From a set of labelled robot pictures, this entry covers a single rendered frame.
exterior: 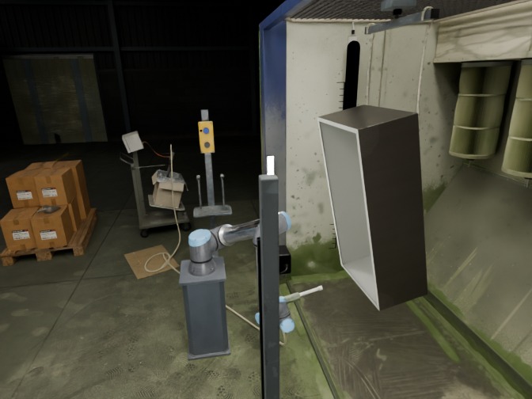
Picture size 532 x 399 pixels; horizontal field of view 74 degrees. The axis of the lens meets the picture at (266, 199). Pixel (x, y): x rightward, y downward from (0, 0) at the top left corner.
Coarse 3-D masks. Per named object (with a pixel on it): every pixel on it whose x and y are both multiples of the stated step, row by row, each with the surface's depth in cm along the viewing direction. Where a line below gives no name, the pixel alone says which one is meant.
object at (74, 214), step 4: (72, 200) 428; (76, 200) 450; (68, 204) 417; (72, 204) 425; (76, 204) 447; (72, 208) 422; (76, 208) 444; (72, 212) 422; (76, 212) 441; (72, 216) 423; (76, 216) 438; (80, 216) 461; (72, 220) 424; (76, 220) 435; (80, 220) 458; (72, 224) 426; (76, 224) 432; (76, 228) 429
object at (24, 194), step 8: (16, 176) 402; (24, 176) 401; (32, 176) 400; (8, 184) 396; (16, 184) 398; (24, 184) 399; (32, 184) 401; (16, 192) 400; (24, 192) 402; (32, 192) 404; (16, 200) 403; (24, 200) 405; (32, 200) 407
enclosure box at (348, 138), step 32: (320, 128) 237; (352, 128) 187; (384, 128) 185; (416, 128) 189; (352, 160) 253; (384, 160) 191; (416, 160) 195; (352, 192) 262; (384, 192) 198; (416, 192) 202; (352, 224) 271; (384, 224) 205; (416, 224) 210; (352, 256) 281; (384, 256) 213; (416, 256) 218; (384, 288) 221; (416, 288) 227
